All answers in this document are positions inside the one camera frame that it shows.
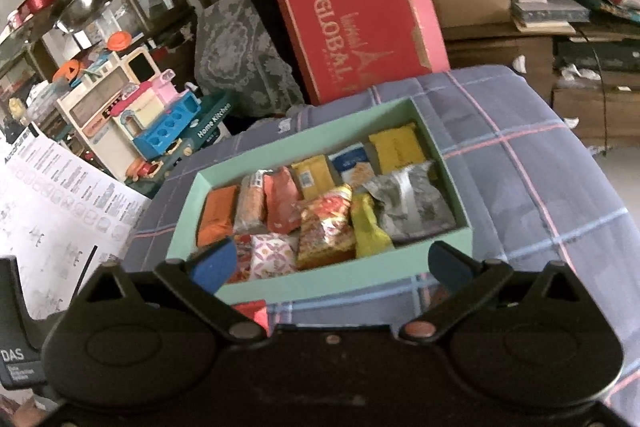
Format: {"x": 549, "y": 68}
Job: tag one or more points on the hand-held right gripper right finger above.
{"x": 450, "y": 264}

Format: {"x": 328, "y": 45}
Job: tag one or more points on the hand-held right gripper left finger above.
{"x": 215, "y": 264}

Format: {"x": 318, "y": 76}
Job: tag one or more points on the white pink patterned packet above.
{"x": 272, "y": 254}

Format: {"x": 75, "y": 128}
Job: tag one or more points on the silver foil packet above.
{"x": 410, "y": 207}

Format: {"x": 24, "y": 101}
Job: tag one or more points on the yellow twisted candy packet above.
{"x": 370, "y": 232}

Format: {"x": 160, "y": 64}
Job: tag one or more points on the red-orange snack packet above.
{"x": 282, "y": 202}

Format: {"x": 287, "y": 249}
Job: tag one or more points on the green cardboard box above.
{"x": 350, "y": 279}

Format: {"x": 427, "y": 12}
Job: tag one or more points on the red gold patterned packet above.
{"x": 325, "y": 227}

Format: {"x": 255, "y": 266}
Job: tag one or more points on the yellow bar packet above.
{"x": 312, "y": 177}

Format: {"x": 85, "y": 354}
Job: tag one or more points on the blue cracker packet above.
{"x": 350, "y": 163}

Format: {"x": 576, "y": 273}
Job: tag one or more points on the orange snack packet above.
{"x": 217, "y": 217}

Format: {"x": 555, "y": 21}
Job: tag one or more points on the small red packet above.
{"x": 254, "y": 314}

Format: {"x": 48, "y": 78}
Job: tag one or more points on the purple checked blanket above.
{"x": 525, "y": 167}

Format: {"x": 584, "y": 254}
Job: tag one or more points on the yellow snack packet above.
{"x": 397, "y": 147}

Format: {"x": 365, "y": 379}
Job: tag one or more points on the green toy kitchen box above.
{"x": 212, "y": 124}

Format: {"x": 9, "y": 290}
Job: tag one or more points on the white printed paper sheet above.
{"x": 60, "y": 197}

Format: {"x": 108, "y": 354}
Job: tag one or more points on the toy kitchen set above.
{"x": 125, "y": 107}

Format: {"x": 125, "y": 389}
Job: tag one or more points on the grey lace cloth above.
{"x": 240, "y": 52}

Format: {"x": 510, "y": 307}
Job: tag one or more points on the red cardboard box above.
{"x": 350, "y": 22}

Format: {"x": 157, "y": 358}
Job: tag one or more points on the stack of books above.
{"x": 545, "y": 14}

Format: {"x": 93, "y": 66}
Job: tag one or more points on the metal bowl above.
{"x": 82, "y": 4}

